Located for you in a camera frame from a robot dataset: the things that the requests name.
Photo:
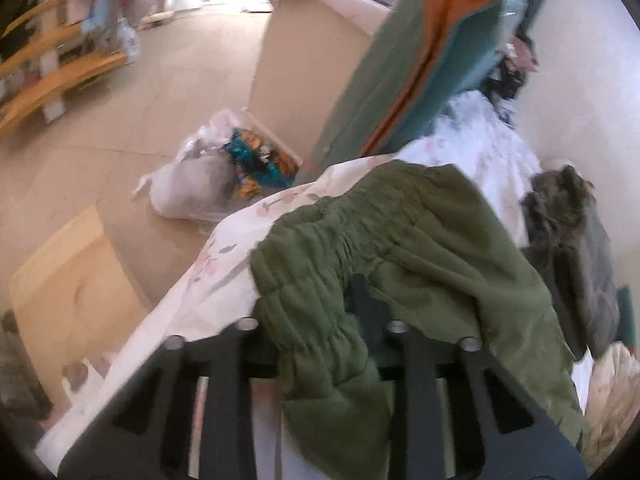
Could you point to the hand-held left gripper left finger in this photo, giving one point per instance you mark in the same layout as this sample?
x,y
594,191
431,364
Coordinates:
x,y
235,360

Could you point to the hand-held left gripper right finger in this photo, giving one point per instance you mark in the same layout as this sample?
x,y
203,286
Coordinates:
x,y
369,310

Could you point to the olive green pants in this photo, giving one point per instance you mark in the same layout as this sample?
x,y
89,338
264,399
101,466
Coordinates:
x,y
440,240

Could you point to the floral white bedsheet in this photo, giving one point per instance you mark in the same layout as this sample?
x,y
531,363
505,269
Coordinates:
x,y
240,240

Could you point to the clear plastic bag with clothes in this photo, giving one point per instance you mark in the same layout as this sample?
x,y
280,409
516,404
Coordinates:
x,y
200,175

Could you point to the grey folded clothes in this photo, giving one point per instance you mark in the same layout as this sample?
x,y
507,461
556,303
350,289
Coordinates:
x,y
570,240

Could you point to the teal and orange folded blanket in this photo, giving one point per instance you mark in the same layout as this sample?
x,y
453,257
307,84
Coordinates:
x,y
415,60

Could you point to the dark green cloth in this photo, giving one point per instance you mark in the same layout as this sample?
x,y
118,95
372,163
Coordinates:
x,y
626,315

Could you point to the cream quilt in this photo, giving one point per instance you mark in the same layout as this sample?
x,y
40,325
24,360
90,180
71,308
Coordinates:
x,y
610,400

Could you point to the dark clothes pile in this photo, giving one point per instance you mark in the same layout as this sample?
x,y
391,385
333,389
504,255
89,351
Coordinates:
x,y
510,75

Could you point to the wooden shelf rack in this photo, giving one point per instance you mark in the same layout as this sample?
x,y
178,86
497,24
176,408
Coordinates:
x,y
55,70

